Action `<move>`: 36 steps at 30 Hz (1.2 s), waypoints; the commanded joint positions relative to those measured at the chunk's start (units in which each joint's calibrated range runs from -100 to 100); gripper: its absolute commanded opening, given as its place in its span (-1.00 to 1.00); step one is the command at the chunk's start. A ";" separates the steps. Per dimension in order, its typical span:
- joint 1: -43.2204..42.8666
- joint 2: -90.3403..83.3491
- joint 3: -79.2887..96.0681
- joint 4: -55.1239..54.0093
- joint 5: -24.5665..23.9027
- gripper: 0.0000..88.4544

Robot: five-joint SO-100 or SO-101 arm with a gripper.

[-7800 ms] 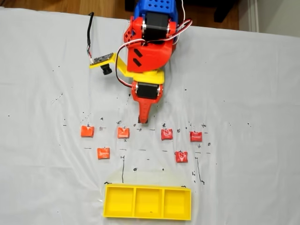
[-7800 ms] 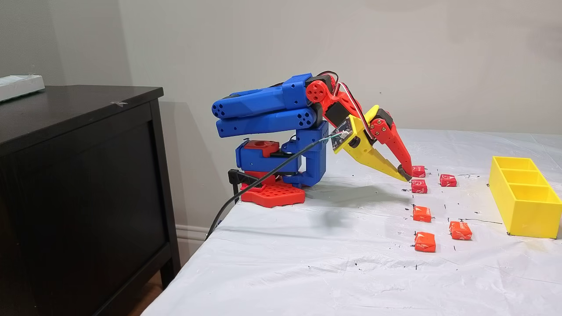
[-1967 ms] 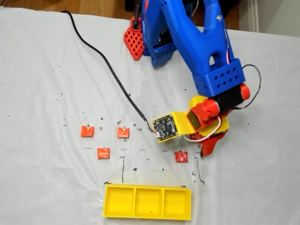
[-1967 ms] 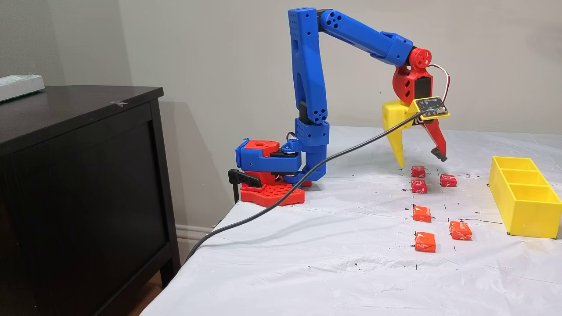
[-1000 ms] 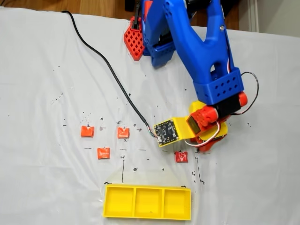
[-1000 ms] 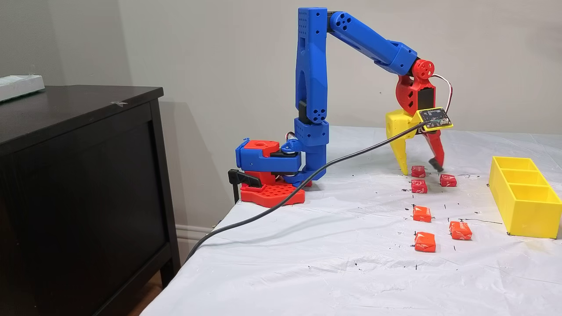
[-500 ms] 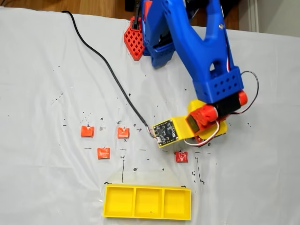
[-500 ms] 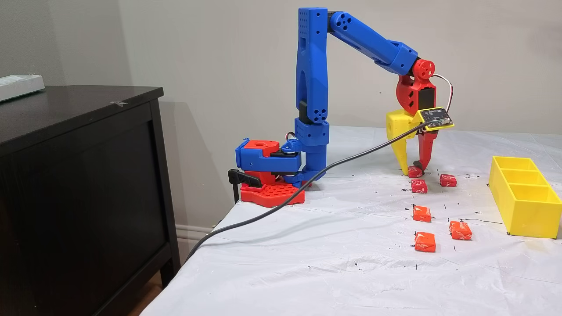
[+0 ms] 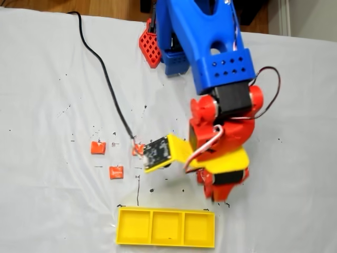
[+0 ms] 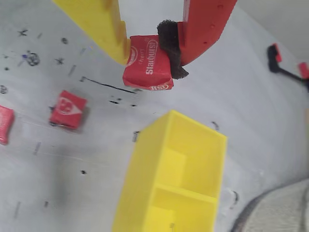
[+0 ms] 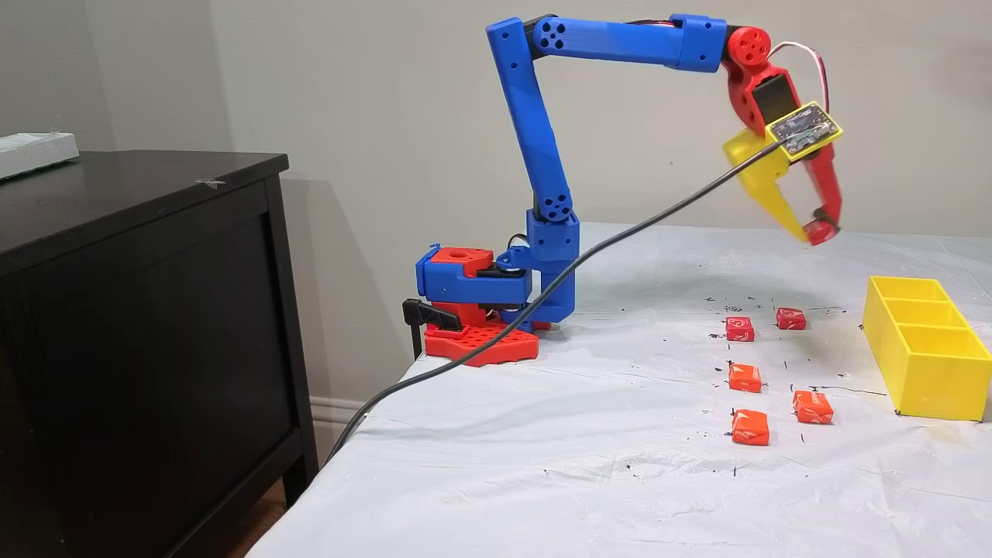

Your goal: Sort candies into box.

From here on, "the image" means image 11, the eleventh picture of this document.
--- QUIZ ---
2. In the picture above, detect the black table clamp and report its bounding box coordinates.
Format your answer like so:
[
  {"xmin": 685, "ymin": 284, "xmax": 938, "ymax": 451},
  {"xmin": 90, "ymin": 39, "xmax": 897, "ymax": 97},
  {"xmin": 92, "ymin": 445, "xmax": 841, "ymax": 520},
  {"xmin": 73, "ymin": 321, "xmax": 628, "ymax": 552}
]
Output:
[{"xmin": 402, "ymin": 298, "xmax": 463, "ymax": 361}]

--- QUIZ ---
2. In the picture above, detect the white plastic table cover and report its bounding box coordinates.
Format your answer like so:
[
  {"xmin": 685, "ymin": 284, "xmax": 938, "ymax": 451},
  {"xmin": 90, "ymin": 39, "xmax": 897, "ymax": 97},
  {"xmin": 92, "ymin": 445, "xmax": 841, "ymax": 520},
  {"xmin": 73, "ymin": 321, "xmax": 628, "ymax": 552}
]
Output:
[{"xmin": 248, "ymin": 222, "xmax": 992, "ymax": 558}]

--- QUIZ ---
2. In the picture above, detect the camera board in yellow mount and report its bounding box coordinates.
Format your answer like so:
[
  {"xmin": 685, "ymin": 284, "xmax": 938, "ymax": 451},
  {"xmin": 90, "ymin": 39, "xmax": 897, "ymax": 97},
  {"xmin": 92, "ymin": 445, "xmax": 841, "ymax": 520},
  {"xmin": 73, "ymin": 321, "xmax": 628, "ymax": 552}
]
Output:
[{"xmin": 765, "ymin": 101, "xmax": 845, "ymax": 163}]

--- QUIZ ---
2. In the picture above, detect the yellow three-compartment box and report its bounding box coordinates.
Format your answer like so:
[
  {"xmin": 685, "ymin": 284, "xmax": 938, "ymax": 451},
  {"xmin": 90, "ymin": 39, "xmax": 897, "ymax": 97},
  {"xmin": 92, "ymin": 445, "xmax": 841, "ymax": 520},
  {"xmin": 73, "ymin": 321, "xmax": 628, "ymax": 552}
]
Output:
[{"xmin": 863, "ymin": 275, "xmax": 992, "ymax": 422}]

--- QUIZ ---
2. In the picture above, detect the black wooden cabinet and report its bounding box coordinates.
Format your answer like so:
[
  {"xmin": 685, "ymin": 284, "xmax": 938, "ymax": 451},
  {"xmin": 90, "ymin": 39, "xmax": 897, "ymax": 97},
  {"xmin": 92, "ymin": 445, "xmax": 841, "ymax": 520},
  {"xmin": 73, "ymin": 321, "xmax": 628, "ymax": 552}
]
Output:
[{"xmin": 0, "ymin": 151, "xmax": 319, "ymax": 558}]

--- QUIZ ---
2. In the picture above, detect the black usb cable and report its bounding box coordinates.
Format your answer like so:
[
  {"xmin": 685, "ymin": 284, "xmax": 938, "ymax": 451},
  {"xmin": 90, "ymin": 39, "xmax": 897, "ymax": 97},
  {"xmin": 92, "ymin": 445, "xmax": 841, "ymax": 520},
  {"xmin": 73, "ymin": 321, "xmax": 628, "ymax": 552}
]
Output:
[{"xmin": 324, "ymin": 139, "xmax": 787, "ymax": 464}]

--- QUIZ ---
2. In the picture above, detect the white wall baseboard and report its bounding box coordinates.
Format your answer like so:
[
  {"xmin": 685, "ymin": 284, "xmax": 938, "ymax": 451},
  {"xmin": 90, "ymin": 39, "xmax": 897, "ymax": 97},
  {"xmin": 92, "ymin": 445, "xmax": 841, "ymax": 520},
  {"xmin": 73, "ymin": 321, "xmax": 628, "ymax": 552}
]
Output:
[{"xmin": 310, "ymin": 395, "xmax": 386, "ymax": 446}]

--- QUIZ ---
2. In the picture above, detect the red white black servo wire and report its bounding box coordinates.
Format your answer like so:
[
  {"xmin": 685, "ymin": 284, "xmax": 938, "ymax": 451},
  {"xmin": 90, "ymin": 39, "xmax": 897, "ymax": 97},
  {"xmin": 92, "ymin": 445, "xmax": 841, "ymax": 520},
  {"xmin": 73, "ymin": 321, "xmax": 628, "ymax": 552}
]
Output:
[{"xmin": 767, "ymin": 40, "xmax": 830, "ymax": 113}]

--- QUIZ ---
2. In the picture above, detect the white flat box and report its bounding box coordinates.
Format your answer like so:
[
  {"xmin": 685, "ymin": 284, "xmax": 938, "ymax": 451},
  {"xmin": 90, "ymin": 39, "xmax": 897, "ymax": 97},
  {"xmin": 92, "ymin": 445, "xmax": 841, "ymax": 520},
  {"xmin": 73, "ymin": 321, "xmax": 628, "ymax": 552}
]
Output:
[{"xmin": 0, "ymin": 132, "xmax": 81, "ymax": 181}]

